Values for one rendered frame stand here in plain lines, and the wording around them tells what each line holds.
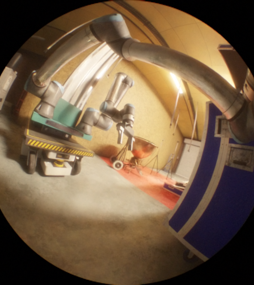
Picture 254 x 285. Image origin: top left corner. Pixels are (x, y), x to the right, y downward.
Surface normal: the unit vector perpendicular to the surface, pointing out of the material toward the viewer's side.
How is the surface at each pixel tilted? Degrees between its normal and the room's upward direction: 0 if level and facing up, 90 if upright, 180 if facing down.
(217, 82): 118
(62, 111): 90
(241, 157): 90
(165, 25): 180
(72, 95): 90
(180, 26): 180
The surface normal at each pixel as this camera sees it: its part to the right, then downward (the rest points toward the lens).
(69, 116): 0.83, 0.32
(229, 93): -0.65, 0.21
